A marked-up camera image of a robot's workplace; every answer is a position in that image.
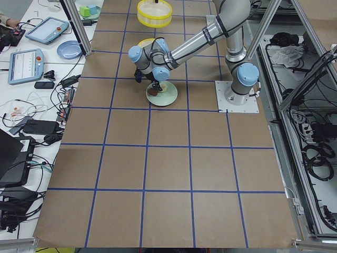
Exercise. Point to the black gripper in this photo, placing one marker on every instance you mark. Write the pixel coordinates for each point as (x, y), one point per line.
(154, 85)

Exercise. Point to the brown bun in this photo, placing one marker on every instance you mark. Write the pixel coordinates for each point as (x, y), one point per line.
(152, 92)

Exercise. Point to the yellow steamer layer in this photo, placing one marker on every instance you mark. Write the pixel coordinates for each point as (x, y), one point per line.
(154, 14)
(146, 42)

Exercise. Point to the white bun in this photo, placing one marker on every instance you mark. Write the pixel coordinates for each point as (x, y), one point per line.
(163, 87)

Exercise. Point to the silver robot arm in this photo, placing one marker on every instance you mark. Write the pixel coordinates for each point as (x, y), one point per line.
(155, 61)

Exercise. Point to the light green plate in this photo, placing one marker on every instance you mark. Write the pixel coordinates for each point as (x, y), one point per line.
(166, 98)

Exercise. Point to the blue plate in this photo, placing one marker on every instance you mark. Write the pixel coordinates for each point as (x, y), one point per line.
(69, 50)

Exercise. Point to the green tray plate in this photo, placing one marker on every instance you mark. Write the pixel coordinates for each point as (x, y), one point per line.
(93, 17)

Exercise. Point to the light blue cube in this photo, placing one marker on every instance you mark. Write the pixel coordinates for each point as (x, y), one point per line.
(92, 9)

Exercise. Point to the green cube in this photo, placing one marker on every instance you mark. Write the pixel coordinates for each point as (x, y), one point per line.
(84, 11)

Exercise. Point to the black phone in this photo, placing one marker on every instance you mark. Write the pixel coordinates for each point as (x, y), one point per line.
(44, 85)

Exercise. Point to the far teach pendant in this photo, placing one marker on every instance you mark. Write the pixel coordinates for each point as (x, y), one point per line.
(47, 30)

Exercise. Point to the teach pendant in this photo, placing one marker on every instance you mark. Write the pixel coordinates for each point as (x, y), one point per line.
(25, 66)
(47, 30)

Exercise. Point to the black power adapter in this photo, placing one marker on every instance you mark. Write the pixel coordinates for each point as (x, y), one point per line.
(40, 127)

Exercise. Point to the near teach pendant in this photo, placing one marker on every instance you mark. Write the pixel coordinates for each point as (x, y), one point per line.
(25, 66)

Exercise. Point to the white cloth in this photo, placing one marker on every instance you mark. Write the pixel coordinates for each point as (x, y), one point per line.
(288, 56)

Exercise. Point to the black laptop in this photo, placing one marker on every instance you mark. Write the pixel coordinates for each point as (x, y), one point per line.
(16, 153)

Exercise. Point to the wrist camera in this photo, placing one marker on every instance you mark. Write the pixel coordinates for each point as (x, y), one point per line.
(138, 76)

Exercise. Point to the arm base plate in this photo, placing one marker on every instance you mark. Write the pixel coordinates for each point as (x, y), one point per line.
(230, 102)

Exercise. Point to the aluminium frame post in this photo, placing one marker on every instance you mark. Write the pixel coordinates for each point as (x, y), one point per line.
(75, 21)

